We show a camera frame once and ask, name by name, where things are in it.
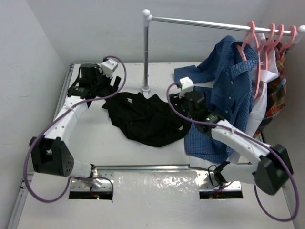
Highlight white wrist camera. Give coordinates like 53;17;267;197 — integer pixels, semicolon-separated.
178;77;194;98
100;59;118;78

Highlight pink hanger holding blue shirt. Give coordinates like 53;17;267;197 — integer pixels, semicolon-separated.
236;21;257;62

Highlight silver and white clothes rack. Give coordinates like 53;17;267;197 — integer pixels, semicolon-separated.
141;9;305;93

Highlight white front cover board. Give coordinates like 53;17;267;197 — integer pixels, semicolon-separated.
18;172;294;229

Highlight blue checkered shirt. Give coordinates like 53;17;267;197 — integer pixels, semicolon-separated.
174;35;258;163

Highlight white shirt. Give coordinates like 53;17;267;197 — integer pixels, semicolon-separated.
181;33;280;168

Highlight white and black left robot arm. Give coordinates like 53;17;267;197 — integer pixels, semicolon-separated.
31;58;121;189

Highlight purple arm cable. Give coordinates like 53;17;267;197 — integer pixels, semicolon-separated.
166;82;300;221
24;55;127;203

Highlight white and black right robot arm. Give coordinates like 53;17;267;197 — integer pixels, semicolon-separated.
166;91;293;195

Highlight black shirt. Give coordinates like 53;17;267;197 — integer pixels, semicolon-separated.
102;92;191;148

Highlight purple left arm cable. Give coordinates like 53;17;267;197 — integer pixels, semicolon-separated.
24;55;127;203

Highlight pink hanger holding white shirt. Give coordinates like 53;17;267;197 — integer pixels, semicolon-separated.
254;34;278;103

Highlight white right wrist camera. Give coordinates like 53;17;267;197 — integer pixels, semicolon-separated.
178;77;194;98

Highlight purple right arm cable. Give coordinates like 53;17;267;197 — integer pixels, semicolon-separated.
166;82;300;221

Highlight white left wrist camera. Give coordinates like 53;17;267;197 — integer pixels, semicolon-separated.
100;59;118;78

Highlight red plaid shirt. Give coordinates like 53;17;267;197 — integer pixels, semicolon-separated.
253;42;286;138

